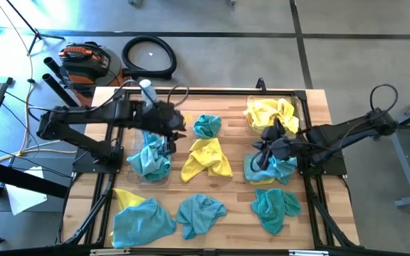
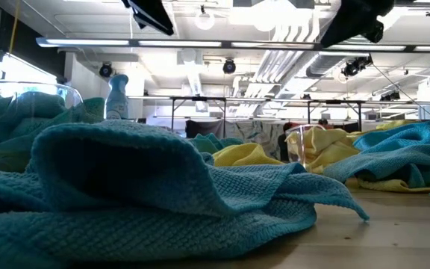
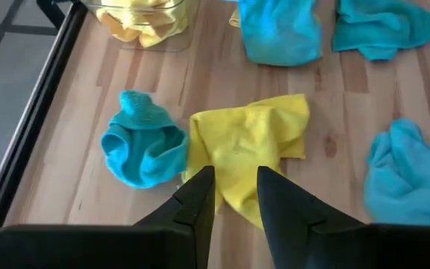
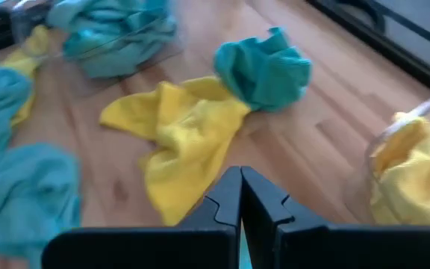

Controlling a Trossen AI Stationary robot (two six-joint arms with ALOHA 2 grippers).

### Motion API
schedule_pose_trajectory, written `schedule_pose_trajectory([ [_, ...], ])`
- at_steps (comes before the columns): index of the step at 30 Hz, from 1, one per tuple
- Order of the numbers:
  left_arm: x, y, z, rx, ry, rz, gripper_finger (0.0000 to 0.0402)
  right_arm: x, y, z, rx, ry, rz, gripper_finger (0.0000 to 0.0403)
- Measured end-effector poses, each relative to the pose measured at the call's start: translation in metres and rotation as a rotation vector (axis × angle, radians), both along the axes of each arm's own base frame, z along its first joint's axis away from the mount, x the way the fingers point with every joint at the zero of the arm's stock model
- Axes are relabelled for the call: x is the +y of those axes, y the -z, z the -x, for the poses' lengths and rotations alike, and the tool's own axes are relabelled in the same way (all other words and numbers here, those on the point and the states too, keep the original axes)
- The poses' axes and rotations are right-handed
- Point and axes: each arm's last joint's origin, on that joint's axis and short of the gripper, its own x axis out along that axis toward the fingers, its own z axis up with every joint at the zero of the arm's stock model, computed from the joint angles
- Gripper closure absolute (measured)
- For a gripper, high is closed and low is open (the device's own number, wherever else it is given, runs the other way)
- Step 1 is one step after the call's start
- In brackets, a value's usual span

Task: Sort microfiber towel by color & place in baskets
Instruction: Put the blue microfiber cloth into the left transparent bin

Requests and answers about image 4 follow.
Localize light blue microfiber towel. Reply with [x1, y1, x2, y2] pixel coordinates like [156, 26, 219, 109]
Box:
[0, 143, 83, 269]
[63, 22, 178, 79]

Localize black cable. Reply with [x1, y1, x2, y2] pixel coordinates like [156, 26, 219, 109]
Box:
[343, 0, 387, 34]

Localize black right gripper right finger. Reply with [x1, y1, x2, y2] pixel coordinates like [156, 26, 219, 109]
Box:
[241, 166, 430, 269]

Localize teal microfiber towel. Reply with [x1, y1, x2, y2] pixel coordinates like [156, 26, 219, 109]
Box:
[214, 25, 313, 113]
[46, 0, 171, 38]

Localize clear plastic basket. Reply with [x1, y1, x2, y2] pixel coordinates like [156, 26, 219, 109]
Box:
[11, 0, 184, 96]

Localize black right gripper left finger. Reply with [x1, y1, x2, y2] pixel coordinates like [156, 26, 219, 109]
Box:
[41, 166, 243, 269]

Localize yellow cloth top right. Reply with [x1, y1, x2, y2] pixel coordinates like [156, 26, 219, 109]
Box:
[364, 87, 430, 225]

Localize yellow microfiber towel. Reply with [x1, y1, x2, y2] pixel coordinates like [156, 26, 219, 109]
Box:
[370, 100, 430, 226]
[0, 24, 52, 128]
[99, 75, 252, 227]

